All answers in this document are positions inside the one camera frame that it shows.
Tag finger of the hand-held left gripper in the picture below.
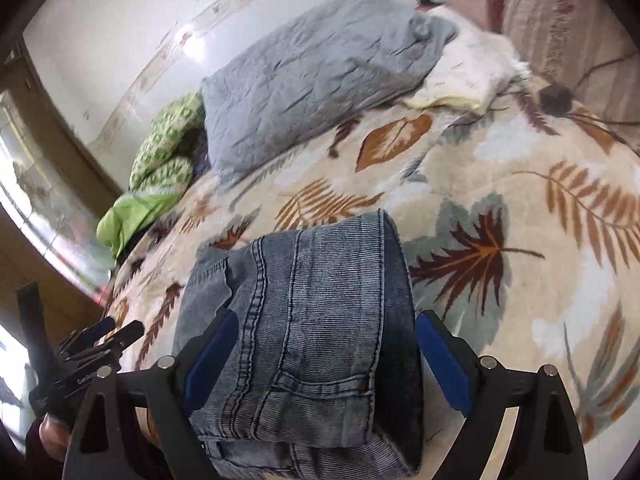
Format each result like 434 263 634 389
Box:
97 320 147 356
82 317 117 343

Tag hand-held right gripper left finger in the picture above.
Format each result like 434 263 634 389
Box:
62 307 239 480

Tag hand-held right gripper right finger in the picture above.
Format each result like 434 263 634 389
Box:
416 309 591 480

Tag grey-blue denim pants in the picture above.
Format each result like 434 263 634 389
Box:
171 208 426 478

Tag person's left hand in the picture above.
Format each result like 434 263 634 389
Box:
25 410 72 462

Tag plain lime green cloth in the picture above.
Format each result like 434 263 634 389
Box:
96 191 183 261

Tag leaf printed beige blanket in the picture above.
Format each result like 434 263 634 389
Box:
102 80 640 480

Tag green patterned white cloth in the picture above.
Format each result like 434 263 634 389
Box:
129 91 207 193

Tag black power adapter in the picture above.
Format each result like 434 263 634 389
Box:
538 84 573 116

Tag white embroidered cloth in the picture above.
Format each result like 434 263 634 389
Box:
402 10 531 113

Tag grey quilted pillow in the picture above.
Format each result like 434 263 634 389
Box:
200 0 458 186

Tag striped beige cushion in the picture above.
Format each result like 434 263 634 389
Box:
500 0 640 156

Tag wooden window frame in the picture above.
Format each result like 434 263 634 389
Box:
0 42 126 321

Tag black adapter cable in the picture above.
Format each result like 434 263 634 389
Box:
570 55 640 127

